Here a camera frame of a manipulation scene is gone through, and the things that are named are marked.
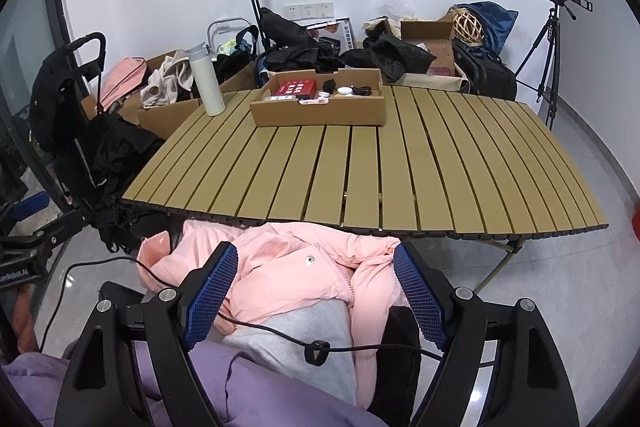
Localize red printed box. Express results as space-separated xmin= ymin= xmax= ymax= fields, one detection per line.
xmin=271 ymin=79 xmax=317 ymax=101

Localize pink wet wipes pack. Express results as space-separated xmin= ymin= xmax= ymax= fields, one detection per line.
xmin=297 ymin=98 xmax=330 ymax=105

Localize black charger plug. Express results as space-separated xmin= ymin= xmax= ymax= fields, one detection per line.
xmin=322 ymin=79 xmax=336 ymax=93

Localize purple sleeve forearm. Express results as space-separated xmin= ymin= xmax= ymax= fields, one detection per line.
xmin=2 ymin=340 xmax=402 ymax=427

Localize black stroller cart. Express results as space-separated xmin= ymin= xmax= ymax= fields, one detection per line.
xmin=28 ymin=31 xmax=164 ymax=254

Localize large cardboard box left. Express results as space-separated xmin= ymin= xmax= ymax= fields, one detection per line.
xmin=79 ymin=48 xmax=260 ymax=141

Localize pink backpack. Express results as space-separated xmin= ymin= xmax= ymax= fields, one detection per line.
xmin=98 ymin=56 xmax=148 ymax=110

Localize red bucket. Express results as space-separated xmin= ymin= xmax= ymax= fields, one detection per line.
xmin=631 ymin=205 xmax=640 ymax=242

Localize pink puffer jacket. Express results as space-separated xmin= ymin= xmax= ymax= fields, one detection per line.
xmin=138 ymin=220 xmax=408 ymax=409

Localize white thermos bottle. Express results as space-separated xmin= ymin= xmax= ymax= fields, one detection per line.
xmin=186 ymin=42 xmax=226 ymax=117

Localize folding slatted camping table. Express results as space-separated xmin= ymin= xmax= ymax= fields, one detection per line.
xmin=124 ymin=87 xmax=608 ymax=242

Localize black clothes pile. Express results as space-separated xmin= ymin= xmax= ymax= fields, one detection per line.
xmin=214 ymin=5 xmax=440 ymax=86

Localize black suitcase bag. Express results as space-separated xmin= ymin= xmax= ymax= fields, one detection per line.
xmin=452 ymin=38 xmax=518 ymax=101

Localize shallow cardboard tray box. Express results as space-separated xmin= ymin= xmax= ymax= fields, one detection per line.
xmin=250 ymin=68 xmax=386 ymax=127

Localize open cardboard box back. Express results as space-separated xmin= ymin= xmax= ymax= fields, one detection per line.
xmin=400 ymin=20 xmax=457 ymax=77

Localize printed appliance box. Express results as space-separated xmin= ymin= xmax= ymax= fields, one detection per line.
xmin=306 ymin=17 xmax=355 ymax=56

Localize wicker ball lamp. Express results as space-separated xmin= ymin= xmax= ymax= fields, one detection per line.
xmin=451 ymin=6 xmax=484 ymax=46

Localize blue cushion bag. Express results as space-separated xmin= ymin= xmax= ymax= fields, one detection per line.
xmin=457 ymin=1 xmax=520 ymax=55

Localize white folding chair frame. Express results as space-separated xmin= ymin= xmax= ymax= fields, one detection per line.
xmin=206 ymin=17 xmax=250 ymax=58

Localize camera tripod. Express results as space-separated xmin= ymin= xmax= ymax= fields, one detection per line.
xmin=514 ymin=0 xmax=593 ymax=129

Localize wall power sockets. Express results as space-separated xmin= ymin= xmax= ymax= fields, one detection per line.
xmin=283 ymin=1 xmax=335 ymax=20

